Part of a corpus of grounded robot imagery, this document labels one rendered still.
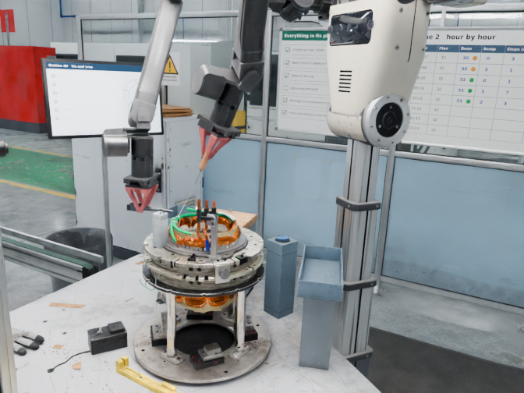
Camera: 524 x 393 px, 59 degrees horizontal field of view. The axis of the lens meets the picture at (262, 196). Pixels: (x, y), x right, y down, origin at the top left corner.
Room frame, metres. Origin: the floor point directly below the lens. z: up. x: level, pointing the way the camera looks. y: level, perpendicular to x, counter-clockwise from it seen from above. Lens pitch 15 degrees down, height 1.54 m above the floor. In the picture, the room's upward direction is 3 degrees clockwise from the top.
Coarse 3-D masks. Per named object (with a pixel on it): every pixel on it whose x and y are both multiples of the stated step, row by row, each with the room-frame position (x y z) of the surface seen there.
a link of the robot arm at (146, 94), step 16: (176, 0) 1.33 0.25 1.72; (160, 16) 1.32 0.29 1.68; (176, 16) 1.34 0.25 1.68; (160, 32) 1.30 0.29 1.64; (160, 48) 1.29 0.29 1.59; (144, 64) 1.27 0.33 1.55; (160, 64) 1.27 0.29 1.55; (144, 80) 1.24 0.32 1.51; (160, 80) 1.26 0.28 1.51; (144, 96) 1.22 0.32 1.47
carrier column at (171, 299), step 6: (168, 294) 1.06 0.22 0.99; (168, 300) 1.06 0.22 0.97; (174, 300) 1.06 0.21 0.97; (168, 306) 1.06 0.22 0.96; (174, 306) 1.06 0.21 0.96; (168, 312) 1.06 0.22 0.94; (174, 312) 1.06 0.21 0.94; (168, 318) 1.06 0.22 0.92; (174, 318) 1.06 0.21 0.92; (168, 324) 1.06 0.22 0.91; (174, 324) 1.06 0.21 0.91; (168, 330) 1.06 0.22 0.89; (174, 330) 1.06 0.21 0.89; (168, 336) 1.06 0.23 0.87; (174, 336) 1.06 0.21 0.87; (168, 342) 1.06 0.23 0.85; (174, 342) 1.06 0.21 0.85; (168, 348) 1.06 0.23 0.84; (174, 348) 1.06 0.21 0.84; (168, 354) 1.06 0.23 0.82; (174, 354) 1.06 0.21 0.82
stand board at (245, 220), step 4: (232, 212) 1.55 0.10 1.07; (236, 212) 1.55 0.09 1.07; (240, 212) 1.56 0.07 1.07; (244, 212) 1.56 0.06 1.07; (236, 216) 1.51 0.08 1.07; (240, 216) 1.51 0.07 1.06; (244, 216) 1.51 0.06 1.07; (248, 216) 1.51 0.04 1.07; (252, 216) 1.52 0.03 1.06; (256, 216) 1.53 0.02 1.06; (236, 220) 1.46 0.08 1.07; (240, 220) 1.47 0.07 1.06; (244, 220) 1.47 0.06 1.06; (248, 220) 1.47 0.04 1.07; (252, 220) 1.49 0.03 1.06; (256, 220) 1.53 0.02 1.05; (240, 224) 1.42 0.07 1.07; (244, 224) 1.43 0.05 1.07; (248, 224) 1.45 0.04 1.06; (252, 224) 1.49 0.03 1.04
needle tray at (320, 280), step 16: (304, 256) 1.21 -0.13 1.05; (320, 256) 1.25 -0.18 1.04; (336, 256) 1.25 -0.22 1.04; (304, 272) 1.15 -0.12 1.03; (320, 272) 1.16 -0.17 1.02; (336, 272) 1.16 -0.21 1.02; (304, 288) 1.01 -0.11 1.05; (320, 288) 1.01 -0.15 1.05; (336, 288) 1.00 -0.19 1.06; (304, 304) 1.09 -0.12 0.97; (320, 304) 1.08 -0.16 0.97; (304, 320) 1.09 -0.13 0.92; (320, 320) 1.08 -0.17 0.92; (304, 336) 1.09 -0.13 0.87; (320, 336) 1.08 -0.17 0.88; (304, 352) 1.09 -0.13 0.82; (320, 352) 1.08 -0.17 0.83; (320, 368) 1.08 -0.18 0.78
